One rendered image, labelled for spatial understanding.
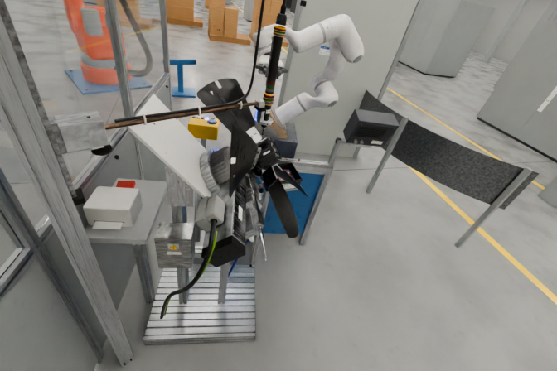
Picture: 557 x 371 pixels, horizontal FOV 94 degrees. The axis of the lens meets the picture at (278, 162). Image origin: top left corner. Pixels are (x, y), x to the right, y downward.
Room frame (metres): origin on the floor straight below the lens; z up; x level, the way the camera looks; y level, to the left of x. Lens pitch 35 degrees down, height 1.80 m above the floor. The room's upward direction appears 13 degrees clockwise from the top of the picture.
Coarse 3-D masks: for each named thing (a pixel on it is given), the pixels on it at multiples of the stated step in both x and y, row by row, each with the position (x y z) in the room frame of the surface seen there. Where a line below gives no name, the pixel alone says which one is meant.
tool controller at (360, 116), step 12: (360, 120) 1.40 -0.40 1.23; (372, 120) 1.43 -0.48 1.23; (384, 120) 1.46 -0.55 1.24; (396, 120) 1.50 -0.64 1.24; (348, 132) 1.46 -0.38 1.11; (360, 132) 1.42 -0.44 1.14; (372, 132) 1.44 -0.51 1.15; (384, 132) 1.45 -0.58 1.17; (372, 144) 1.47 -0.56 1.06; (384, 144) 1.49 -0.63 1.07
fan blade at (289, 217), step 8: (280, 184) 0.77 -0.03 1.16; (272, 192) 0.80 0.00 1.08; (280, 192) 0.76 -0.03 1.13; (272, 200) 0.79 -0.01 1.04; (280, 200) 0.75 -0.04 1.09; (288, 200) 0.70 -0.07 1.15; (280, 208) 0.75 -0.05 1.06; (288, 208) 0.70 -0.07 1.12; (280, 216) 0.74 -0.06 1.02; (288, 216) 0.69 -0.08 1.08; (288, 224) 0.69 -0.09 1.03; (296, 224) 0.63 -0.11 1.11; (288, 232) 0.70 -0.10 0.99; (296, 232) 0.64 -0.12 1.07
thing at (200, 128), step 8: (192, 120) 1.26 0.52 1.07; (200, 120) 1.27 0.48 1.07; (208, 120) 1.29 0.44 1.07; (216, 120) 1.32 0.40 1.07; (192, 128) 1.22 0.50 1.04; (200, 128) 1.22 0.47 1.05; (208, 128) 1.23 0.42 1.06; (216, 128) 1.24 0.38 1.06; (200, 136) 1.22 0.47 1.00; (208, 136) 1.23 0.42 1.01; (216, 136) 1.25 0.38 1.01
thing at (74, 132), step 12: (60, 120) 0.51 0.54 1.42; (72, 120) 0.52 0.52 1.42; (84, 120) 0.53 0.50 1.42; (96, 120) 0.54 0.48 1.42; (60, 132) 0.48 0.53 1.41; (72, 132) 0.49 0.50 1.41; (84, 132) 0.51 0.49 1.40; (96, 132) 0.53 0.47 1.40; (60, 144) 0.48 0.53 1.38; (72, 144) 0.49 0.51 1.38; (84, 144) 0.50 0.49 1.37; (96, 144) 0.52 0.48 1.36; (108, 144) 0.54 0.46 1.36
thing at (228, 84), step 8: (224, 80) 1.01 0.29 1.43; (232, 80) 1.05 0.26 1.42; (208, 88) 0.93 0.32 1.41; (216, 88) 0.96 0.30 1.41; (224, 88) 0.98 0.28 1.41; (232, 88) 1.01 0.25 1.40; (240, 88) 1.05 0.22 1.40; (200, 96) 0.88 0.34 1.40; (208, 96) 0.90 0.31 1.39; (216, 96) 0.93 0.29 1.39; (224, 96) 0.95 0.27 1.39; (232, 96) 0.98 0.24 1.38; (240, 96) 1.01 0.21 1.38; (208, 104) 0.88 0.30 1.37; (216, 104) 0.91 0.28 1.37; (232, 104) 0.95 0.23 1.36; (216, 112) 0.89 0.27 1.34; (224, 112) 0.91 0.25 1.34; (232, 112) 0.93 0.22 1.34; (240, 112) 0.95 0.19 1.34; (248, 112) 0.97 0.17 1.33; (224, 120) 0.89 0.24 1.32; (232, 120) 0.91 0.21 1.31; (240, 120) 0.93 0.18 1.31; (248, 120) 0.94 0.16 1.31; (248, 128) 0.92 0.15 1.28
